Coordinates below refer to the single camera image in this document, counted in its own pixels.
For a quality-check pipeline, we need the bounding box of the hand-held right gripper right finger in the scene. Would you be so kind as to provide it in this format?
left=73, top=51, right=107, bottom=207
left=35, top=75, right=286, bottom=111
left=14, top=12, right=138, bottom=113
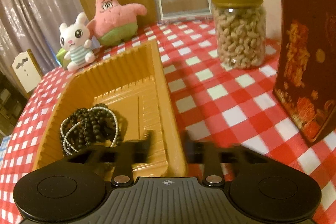
left=184, top=131, right=265, bottom=186

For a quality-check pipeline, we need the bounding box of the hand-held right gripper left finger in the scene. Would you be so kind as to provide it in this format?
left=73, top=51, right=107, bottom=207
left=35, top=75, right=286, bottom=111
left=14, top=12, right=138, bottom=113
left=64, top=131, right=155, bottom=186

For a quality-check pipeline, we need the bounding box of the golden plastic tray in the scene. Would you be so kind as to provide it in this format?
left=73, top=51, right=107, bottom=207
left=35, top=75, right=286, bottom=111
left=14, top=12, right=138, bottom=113
left=33, top=40, right=188, bottom=177

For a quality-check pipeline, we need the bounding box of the red checkered tablecloth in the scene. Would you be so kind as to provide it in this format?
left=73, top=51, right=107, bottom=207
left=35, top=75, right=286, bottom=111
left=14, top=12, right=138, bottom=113
left=0, top=18, right=336, bottom=216

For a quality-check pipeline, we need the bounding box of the green tissue pack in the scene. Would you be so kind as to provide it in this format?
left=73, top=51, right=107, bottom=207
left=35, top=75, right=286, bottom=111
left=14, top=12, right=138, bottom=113
left=56, top=48, right=69, bottom=68

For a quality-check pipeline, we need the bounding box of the dark wooden cabinet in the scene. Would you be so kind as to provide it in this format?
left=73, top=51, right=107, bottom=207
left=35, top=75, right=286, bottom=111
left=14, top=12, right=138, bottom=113
left=0, top=72, right=27, bottom=138

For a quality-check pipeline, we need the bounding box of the nut jar with gold lid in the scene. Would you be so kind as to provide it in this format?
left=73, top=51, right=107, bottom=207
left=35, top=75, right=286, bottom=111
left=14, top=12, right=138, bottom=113
left=211, top=0, right=267, bottom=70

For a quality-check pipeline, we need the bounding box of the white wooden chair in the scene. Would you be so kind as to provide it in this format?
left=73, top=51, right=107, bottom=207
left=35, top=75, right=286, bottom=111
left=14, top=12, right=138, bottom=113
left=10, top=49, right=44, bottom=98

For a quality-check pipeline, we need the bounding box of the white rabbit plush toy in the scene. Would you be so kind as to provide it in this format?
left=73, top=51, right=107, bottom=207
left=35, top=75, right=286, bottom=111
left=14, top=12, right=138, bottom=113
left=58, top=12, right=95, bottom=72

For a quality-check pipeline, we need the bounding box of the dark red gift box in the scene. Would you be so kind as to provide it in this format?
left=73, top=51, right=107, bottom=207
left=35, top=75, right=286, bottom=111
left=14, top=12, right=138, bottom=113
left=272, top=0, right=336, bottom=146

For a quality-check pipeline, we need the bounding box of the pink starfish plush toy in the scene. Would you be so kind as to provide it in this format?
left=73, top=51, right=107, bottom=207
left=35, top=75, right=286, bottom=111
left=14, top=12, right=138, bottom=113
left=88, top=0, right=147, bottom=46

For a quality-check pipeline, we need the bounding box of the sheer grey curtain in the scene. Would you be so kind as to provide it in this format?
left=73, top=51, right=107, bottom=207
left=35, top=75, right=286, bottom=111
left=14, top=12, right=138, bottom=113
left=0, top=0, right=84, bottom=77

